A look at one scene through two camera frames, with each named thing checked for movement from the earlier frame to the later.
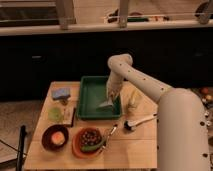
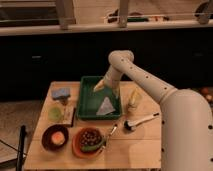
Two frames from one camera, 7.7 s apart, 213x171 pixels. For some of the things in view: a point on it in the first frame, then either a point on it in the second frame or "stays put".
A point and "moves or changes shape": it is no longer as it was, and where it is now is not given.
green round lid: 54,114 stays put
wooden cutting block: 68,115 stays put
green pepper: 92,147 stays put
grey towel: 104,104 moves or changes shape
